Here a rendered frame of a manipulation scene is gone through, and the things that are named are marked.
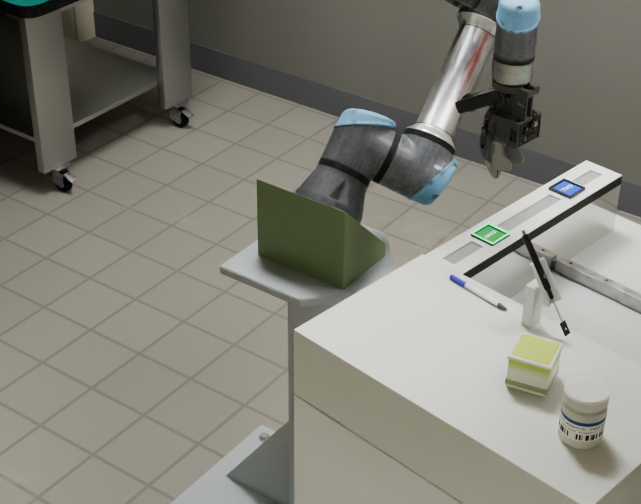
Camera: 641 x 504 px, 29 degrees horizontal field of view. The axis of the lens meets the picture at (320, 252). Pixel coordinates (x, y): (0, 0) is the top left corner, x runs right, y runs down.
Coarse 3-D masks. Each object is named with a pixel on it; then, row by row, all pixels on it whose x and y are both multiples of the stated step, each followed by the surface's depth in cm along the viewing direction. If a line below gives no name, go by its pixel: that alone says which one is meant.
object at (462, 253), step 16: (560, 176) 270; (576, 176) 270; (592, 176) 270; (608, 176) 270; (544, 192) 264; (592, 192) 264; (512, 208) 258; (528, 208) 259; (544, 208) 259; (560, 208) 258; (480, 224) 253; (496, 224) 253; (512, 224) 254; (528, 224) 253; (464, 240) 248; (512, 240) 248; (432, 256) 243; (448, 256) 244; (464, 256) 244; (480, 256) 243; (464, 272) 238
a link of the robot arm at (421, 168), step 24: (480, 24) 265; (456, 48) 265; (480, 48) 265; (456, 72) 264; (480, 72) 266; (432, 96) 264; (456, 96) 263; (432, 120) 262; (456, 120) 264; (408, 144) 260; (432, 144) 260; (408, 168) 259; (432, 168) 259; (408, 192) 262; (432, 192) 260
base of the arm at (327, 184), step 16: (320, 160) 261; (320, 176) 258; (336, 176) 257; (352, 176) 257; (304, 192) 257; (320, 192) 255; (336, 192) 256; (352, 192) 257; (336, 208) 255; (352, 208) 256
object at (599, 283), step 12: (564, 264) 261; (576, 264) 261; (576, 276) 260; (588, 276) 258; (600, 276) 257; (600, 288) 257; (612, 288) 254; (624, 288) 254; (624, 300) 253; (636, 300) 251
